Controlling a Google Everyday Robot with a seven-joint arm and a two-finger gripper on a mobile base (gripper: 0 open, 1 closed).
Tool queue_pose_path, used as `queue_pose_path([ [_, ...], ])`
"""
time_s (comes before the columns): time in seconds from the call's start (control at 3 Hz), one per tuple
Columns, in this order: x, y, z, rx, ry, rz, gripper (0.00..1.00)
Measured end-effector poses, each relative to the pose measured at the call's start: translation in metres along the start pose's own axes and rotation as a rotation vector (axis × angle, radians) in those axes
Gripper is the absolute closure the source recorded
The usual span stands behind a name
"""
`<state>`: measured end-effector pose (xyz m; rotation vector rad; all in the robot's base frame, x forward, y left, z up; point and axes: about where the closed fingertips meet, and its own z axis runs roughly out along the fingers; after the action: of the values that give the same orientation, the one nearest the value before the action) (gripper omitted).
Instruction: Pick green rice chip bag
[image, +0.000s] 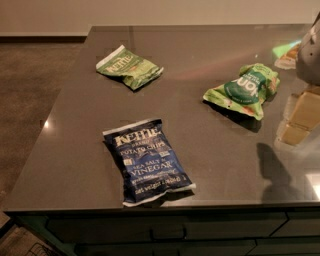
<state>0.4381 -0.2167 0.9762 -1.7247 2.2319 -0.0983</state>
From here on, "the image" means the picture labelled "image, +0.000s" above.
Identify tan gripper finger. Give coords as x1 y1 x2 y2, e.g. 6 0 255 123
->
279 85 320 145

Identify green rice chip bag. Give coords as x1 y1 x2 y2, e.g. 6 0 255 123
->
203 63 280 121

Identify blue Kettle vinegar chip bag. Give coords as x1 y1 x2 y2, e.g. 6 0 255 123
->
103 119 196 207

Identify green Kettle chip bag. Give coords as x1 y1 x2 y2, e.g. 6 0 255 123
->
96 45 163 91

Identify dark cabinet drawers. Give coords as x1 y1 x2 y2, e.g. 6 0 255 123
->
12 209 320 256

